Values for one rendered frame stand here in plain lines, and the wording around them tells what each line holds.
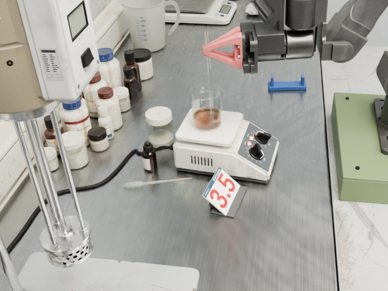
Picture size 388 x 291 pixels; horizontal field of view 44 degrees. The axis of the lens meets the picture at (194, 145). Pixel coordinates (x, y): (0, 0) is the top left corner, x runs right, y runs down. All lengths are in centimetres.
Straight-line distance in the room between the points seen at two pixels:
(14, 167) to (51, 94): 58
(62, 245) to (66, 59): 28
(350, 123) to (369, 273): 36
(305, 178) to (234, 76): 48
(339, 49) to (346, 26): 4
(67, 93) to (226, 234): 49
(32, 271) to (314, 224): 50
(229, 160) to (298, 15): 30
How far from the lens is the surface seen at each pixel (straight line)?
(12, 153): 105
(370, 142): 103
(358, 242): 90
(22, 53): 49
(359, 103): 116
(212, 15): 174
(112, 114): 116
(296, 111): 122
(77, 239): 67
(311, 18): 91
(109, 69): 126
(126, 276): 83
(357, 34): 93
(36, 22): 46
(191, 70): 143
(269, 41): 90
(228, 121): 101
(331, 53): 92
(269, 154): 101
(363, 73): 143
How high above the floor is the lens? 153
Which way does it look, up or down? 35 degrees down
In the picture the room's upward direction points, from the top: 4 degrees counter-clockwise
